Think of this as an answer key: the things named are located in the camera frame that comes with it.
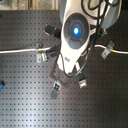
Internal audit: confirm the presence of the metal cable clip bottom right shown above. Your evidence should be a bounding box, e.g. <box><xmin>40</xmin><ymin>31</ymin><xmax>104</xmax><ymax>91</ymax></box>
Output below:
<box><xmin>79</xmin><ymin>77</ymin><xmax>87</xmax><ymax>88</ymax></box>

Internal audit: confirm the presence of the black clip top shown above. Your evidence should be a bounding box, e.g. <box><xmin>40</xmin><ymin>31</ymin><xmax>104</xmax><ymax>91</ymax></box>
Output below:
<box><xmin>45</xmin><ymin>25</ymin><xmax>61</xmax><ymax>39</ymax></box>

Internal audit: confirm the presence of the metal cable clip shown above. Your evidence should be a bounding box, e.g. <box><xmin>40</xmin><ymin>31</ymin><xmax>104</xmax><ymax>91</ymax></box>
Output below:
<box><xmin>79</xmin><ymin>77</ymin><xmax>87</xmax><ymax>88</ymax></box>
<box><xmin>36</xmin><ymin>42</ymin><xmax>43</xmax><ymax>63</ymax></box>
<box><xmin>50</xmin><ymin>81</ymin><xmax>61</xmax><ymax>100</ymax></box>
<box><xmin>101</xmin><ymin>41</ymin><xmax>115</xmax><ymax>59</ymax></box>

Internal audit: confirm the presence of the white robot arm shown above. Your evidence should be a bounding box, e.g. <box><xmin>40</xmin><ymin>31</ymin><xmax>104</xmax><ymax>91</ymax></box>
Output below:
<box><xmin>50</xmin><ymin>0</ymin><xmax>122</xmax><ymax>78</ymax></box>

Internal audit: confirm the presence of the white cable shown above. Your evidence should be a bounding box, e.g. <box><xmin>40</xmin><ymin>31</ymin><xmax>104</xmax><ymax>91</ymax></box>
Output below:
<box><xmin>0</xmin><ymin>43</ymin><xmax>128</xmax><ymax>55</ymax></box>

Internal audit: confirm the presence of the metal cable clip bottom left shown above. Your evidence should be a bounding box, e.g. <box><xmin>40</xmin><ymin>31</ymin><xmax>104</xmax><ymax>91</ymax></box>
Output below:
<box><xmin>50</xmin><ymin>81</ymin><xmax>61</xmax><ymax>100</ymax></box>

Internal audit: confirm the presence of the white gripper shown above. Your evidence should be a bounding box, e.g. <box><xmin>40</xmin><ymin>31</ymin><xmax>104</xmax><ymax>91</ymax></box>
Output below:
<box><xmin>49</xmin><ymin>50</ymin><xmax>81</xmax><ymax>90</ymax></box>

